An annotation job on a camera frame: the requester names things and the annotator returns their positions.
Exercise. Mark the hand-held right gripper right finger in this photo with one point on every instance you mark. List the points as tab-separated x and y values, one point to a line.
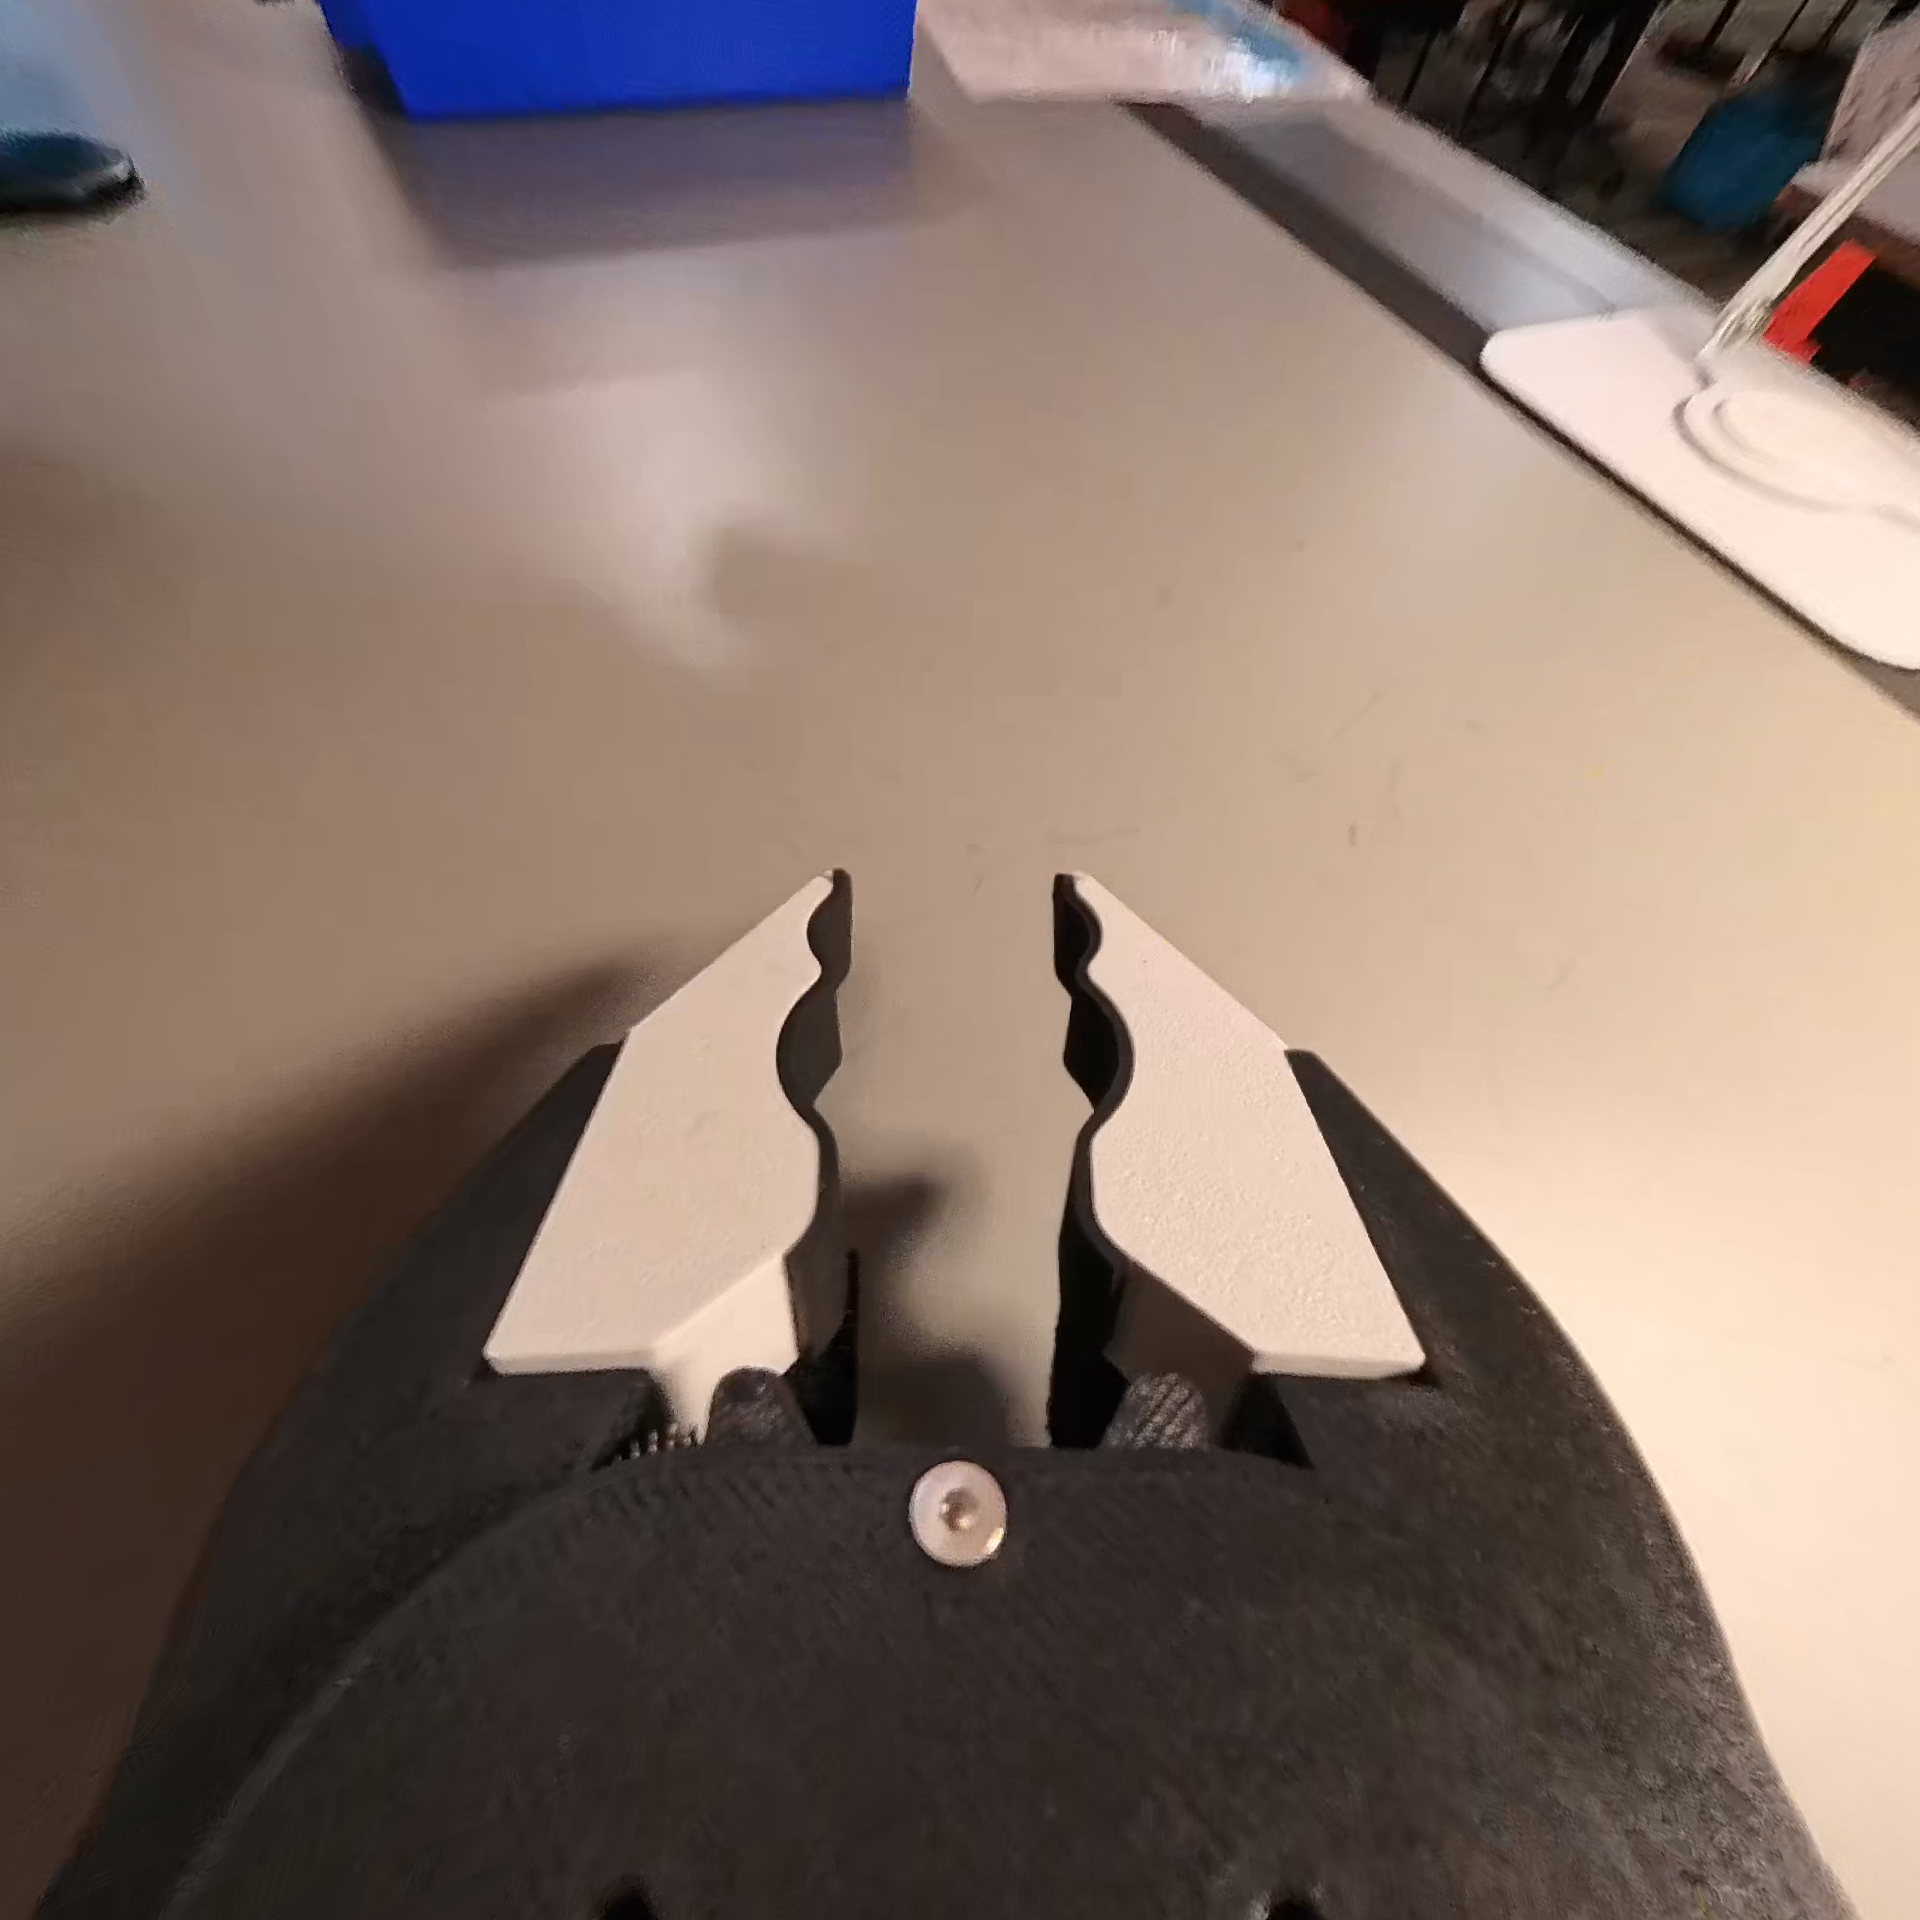
1244	1199

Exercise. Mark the printed paper sheet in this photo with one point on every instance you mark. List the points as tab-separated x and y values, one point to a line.
1110	43

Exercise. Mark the red plastic bin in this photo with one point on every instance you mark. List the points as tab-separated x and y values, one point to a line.
1823	290

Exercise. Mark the teal floor crate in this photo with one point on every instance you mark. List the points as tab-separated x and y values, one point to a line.
1748	150

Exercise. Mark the white document stand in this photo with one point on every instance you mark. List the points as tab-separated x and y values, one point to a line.
1678	450

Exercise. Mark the dark blurred object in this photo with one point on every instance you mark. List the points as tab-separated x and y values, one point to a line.
65	175

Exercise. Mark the blue plastic bin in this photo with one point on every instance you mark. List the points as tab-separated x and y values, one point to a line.
630	54

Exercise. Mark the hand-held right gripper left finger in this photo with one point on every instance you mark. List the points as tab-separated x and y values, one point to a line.
674	1185

